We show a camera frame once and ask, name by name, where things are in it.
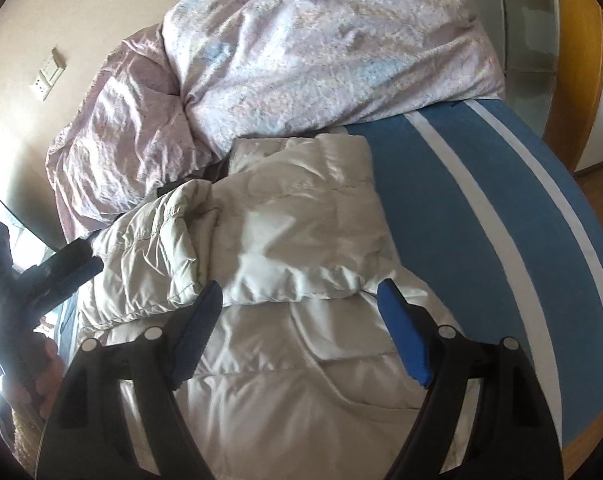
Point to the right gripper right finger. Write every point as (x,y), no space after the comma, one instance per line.
(484,415)

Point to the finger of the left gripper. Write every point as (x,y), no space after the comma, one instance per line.
(67,259)
(66,285)

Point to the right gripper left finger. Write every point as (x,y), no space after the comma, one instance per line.
(116,416)

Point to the beige puffer jacket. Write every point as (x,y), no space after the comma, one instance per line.
(299,379)

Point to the person's left hand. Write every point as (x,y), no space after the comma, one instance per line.
(48,374)

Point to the blue striped bed sheet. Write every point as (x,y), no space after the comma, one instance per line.
(483,213)

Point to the lilac floral duvet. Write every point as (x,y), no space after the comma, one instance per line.
(171,99)

